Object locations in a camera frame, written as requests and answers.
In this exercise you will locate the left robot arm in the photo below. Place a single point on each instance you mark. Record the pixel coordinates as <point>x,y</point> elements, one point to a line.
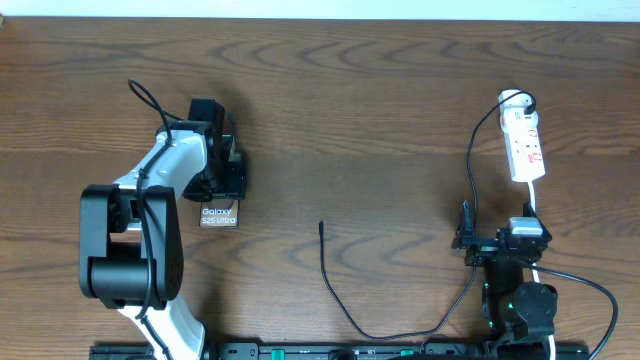
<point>131,254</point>

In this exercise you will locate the Galaxy smartphone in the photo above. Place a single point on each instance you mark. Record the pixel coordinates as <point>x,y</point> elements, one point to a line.
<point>219,213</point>

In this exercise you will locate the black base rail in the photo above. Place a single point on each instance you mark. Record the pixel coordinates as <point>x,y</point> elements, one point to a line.
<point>432,350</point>

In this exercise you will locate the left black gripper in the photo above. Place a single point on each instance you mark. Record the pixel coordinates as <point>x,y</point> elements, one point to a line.
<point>234,189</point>

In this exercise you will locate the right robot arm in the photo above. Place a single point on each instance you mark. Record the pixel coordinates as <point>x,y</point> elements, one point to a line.
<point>521,313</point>

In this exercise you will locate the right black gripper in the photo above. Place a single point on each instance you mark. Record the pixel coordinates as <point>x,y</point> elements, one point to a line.
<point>482,249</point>

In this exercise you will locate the white power strip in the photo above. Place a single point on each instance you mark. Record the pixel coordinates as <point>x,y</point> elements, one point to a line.
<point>519,121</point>

